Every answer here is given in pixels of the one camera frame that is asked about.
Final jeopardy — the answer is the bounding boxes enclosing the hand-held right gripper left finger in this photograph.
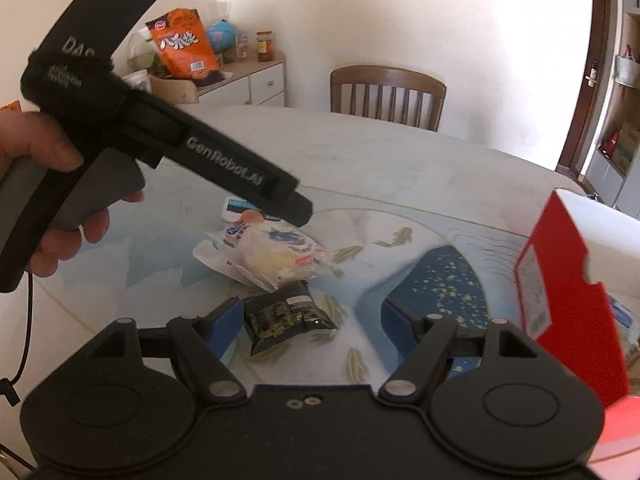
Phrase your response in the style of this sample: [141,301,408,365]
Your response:
[87,297,248,403]

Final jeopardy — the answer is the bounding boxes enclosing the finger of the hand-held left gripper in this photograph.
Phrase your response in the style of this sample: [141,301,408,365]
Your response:
[275,187,314,227]

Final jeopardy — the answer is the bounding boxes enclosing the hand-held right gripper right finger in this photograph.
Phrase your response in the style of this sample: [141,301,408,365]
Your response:
[378,299,540,402]

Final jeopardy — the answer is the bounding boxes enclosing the bread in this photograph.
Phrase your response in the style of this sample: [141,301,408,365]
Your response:
[192,220,331,293]

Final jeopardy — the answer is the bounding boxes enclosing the black snack packet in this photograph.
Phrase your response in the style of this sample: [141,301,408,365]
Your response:
[242,281,338,358]

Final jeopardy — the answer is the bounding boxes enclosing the red cardboard box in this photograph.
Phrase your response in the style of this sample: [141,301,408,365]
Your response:
[515,188,640,480]

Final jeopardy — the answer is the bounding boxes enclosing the person's left hand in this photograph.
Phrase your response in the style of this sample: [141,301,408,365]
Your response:
[0,110,146,278]

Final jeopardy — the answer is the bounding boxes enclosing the white blue flat packet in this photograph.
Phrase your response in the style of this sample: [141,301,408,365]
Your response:
[220,196,281,226]

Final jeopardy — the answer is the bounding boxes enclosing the printed fish table mat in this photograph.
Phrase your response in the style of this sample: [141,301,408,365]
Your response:
[27,180,631,411]

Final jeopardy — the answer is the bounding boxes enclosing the open cardboard box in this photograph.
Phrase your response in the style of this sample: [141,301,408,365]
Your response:
[149,74,198,106]

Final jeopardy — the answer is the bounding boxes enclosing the white green plastic bag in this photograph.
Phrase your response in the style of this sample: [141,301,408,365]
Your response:
[126,27,161,73]

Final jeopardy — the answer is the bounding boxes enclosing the orange snack bag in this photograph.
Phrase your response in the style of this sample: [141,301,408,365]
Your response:
[146,8,223,79]

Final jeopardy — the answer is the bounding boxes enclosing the white sideboard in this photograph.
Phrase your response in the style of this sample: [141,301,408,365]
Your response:
[195,50,287,108]

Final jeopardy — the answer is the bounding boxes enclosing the blue globe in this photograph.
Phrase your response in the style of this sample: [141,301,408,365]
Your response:
[206,20,237,53]

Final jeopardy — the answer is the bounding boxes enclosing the brown wooden chair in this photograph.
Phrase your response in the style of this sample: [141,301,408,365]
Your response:
[330,65,447,133]

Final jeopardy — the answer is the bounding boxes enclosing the red lid jar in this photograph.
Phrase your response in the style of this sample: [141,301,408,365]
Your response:
[256,31,276,62]

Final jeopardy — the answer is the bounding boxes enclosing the white low cabinet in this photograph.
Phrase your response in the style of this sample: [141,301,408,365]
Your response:
[585,147,640,221]

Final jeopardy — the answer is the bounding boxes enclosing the stacked cardboard boxes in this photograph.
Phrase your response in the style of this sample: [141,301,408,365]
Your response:
[612,120,640,173]

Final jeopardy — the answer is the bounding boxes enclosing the brown door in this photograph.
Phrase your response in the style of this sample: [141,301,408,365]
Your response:
[556,0,613,171]

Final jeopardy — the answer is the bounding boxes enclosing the grey hanging bag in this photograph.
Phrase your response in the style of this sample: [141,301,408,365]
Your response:
[615,45,640,86]

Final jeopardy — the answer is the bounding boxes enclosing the black cable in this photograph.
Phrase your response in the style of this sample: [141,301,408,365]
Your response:
[0,272,37,466]

